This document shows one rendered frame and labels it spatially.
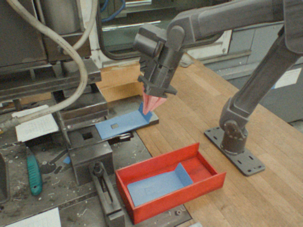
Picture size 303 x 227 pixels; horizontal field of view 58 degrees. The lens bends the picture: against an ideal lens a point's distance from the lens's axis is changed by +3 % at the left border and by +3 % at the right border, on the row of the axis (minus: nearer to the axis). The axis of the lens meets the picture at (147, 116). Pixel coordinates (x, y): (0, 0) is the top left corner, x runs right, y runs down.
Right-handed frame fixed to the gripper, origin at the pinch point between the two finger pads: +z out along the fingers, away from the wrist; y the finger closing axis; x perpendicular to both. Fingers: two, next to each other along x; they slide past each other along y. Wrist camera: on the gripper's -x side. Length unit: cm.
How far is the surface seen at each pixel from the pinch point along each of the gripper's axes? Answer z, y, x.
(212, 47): -16, -63, -54
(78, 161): 12.1, 18.4, 8.1
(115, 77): 4.9, -5.4, -35.9
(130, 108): 7.9, -4.8, -15.9
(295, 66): -22, -138, -53
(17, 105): 17.7, 28.7, -25.8
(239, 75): -6, -94, -53
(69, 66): -8.5, 24.5, 0.5
